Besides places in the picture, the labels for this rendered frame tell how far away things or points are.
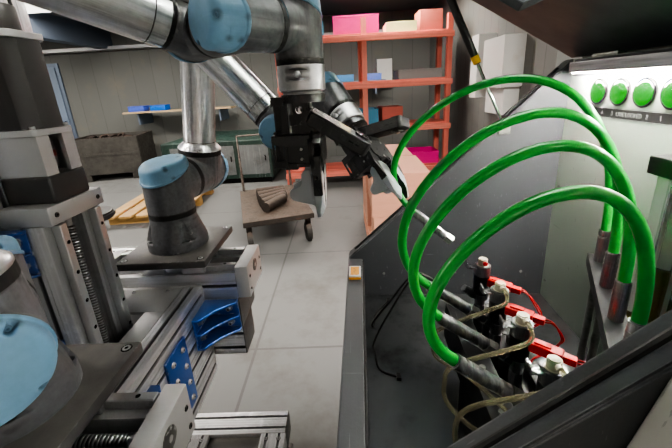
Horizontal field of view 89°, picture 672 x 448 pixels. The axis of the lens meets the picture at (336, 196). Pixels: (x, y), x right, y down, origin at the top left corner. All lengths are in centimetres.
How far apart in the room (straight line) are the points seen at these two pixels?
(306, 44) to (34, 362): 47
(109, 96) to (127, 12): 814
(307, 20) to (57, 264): 60
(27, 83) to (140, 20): 26
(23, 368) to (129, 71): 811
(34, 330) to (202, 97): 72
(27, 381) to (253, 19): 44
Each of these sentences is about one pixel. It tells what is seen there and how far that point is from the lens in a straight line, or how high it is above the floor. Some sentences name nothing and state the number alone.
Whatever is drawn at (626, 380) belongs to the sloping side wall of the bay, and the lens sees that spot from 39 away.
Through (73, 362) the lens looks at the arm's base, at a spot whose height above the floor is 106.
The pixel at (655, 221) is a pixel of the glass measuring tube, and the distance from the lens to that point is 75.
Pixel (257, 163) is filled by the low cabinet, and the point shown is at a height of 32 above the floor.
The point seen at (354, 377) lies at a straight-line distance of 66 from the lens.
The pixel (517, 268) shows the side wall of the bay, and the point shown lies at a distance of 110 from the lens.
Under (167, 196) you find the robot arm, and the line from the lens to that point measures 93.
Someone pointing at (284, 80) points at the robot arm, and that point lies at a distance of 56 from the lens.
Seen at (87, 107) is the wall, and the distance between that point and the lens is 900.
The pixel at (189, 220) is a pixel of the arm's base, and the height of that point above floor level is 111.
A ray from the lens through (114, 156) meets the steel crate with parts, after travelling 745.
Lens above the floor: 142
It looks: 18 degrees down
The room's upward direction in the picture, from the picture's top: 3 degrees counter-clockwise
